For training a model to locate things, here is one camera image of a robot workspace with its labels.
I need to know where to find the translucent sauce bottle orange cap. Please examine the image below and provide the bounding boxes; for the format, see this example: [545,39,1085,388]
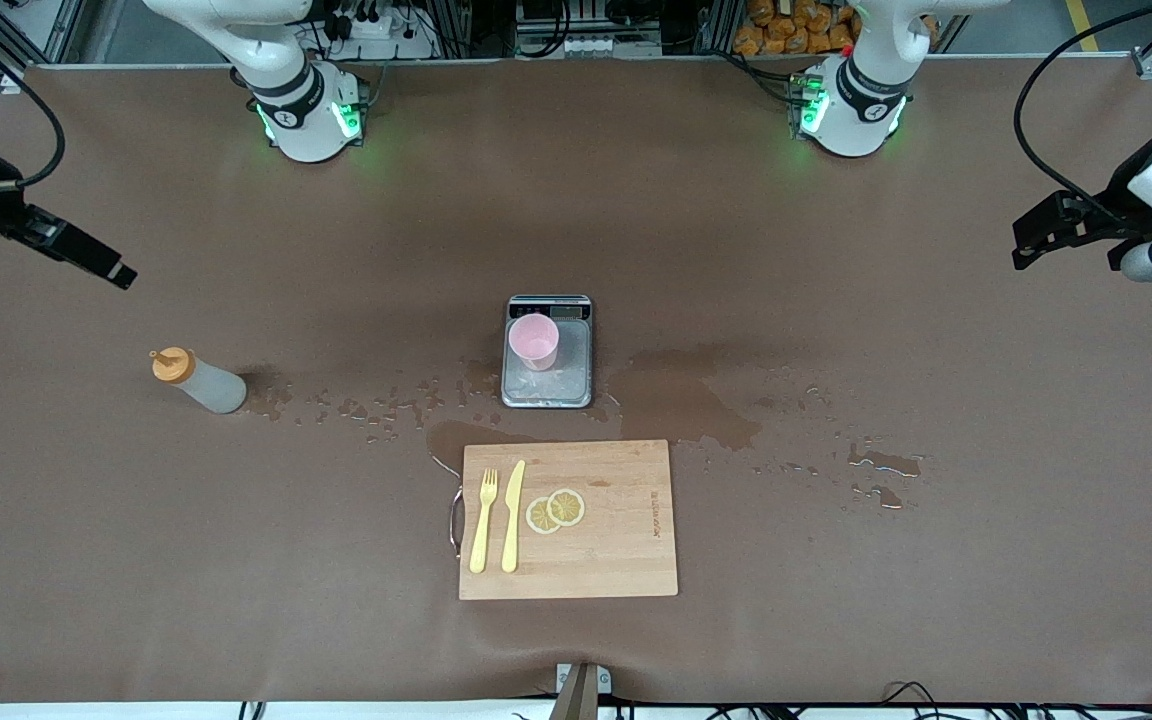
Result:
[149,347,248,416]

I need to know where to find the pink plastic cup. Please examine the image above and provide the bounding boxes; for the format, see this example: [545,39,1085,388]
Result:
[508,315,561,372]

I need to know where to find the brown table cover mat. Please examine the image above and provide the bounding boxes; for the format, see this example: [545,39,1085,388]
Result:
[0,55,1152,706]

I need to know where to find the orange packaged goods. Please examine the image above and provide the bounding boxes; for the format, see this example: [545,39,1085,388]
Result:
[733,0,943,57]

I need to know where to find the white power strip with plugs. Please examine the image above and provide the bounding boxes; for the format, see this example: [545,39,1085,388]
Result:
[329,0,419,43]

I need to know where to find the white socket strip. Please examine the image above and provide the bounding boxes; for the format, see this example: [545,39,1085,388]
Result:
[564,36,663,59]

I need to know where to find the yellow plastic fork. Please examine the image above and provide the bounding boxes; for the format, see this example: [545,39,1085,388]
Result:
[469,468,499,575]

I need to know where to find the silver digital kitchen scale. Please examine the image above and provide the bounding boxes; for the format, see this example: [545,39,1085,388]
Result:
[501,294,594,409]

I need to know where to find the yellow plastic knife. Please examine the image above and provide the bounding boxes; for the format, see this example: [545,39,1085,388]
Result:
[501,460,527,574]

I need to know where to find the wooden cutting board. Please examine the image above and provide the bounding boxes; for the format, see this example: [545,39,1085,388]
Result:
[458,440,679,601]

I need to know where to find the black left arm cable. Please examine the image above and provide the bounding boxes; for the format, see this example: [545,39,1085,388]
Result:
[1014,0,1152,206]

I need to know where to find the metal table edge bracket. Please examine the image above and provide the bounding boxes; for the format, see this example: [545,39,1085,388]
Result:
[548,662,614,720]

